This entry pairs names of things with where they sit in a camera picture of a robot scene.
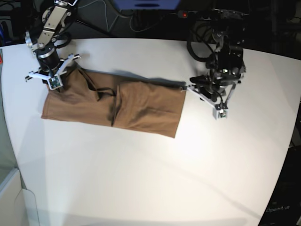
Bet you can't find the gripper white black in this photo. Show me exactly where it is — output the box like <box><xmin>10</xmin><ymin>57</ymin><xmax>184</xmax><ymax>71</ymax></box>
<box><xmin>25</xmin><ymin>50</ymin><xmax>80</xmax><ymax>92</ymax></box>
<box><xmin>183</xmin><ymin>75</ymin><xmax>240</xmax><ymax>120</ymax></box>

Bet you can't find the brown T-shirt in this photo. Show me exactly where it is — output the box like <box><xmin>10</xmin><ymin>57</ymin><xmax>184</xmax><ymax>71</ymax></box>
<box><xmin>41</xmin><ymin>67</ymin><xmax>186</xmax><ymax>137</ymax></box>

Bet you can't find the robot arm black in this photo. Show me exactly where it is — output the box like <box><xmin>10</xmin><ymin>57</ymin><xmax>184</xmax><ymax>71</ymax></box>
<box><xmin>186</xmin><ymin>9</ymin><xmax>246</xmax><ymax>119</ymax></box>
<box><xmin>25</xmin><ymin>0</ymin><xmax>80</xmax><ymax>90</ymax></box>

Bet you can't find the black power strip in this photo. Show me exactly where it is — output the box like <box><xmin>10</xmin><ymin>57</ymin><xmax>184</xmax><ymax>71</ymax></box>
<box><xmin>176</xmin><ymin>10</ymin><xmax>212</xmax><ymax>20</ymax></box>

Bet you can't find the blue box overhead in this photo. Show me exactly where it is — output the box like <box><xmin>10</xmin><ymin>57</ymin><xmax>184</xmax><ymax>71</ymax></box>
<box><xmin>113</xmin><ymin>0</ymin><xmax>180</xmax><ymax>10</ymax></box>

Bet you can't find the white bin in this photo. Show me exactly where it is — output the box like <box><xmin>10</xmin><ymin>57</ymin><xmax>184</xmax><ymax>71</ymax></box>
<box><xmin>0</xmin><ymin>168</ymin><xmax>40</xmax><ymax>226</ymax></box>

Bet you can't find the white cable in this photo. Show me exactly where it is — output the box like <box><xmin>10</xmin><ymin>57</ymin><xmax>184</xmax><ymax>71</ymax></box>
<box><xmin>70</xmin><ymin>0</ymin><xmax>123</xmax><ymax>33</ymax></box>

